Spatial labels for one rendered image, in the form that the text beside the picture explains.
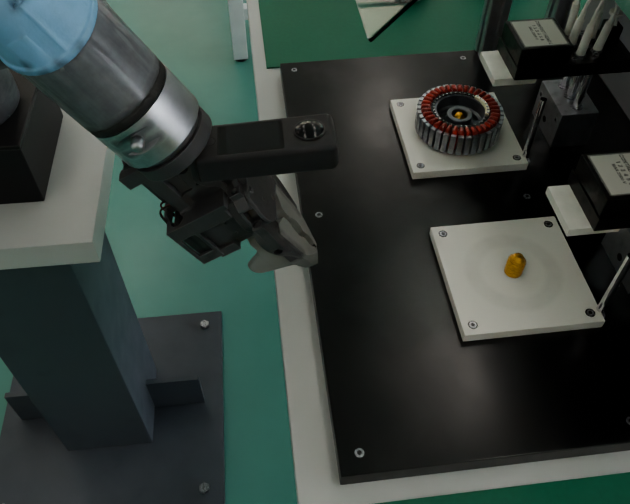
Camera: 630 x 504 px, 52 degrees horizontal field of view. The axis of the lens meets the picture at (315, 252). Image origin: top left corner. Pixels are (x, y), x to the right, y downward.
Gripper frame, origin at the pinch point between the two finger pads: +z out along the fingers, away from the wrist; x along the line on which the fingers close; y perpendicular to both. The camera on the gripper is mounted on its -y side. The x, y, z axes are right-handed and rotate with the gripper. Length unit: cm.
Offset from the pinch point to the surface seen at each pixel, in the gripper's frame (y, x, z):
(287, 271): 7.2, -5.3, 7.1
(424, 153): -10.7, -20.2, 13.9
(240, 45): 48, -159, 64
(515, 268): -16.2, 0.7, 14.9
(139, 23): 85, -189, 51
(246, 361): 54, -37, 67
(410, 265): -5.8, -3.1, 12.2
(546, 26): -30.0, -25.9, 9.2
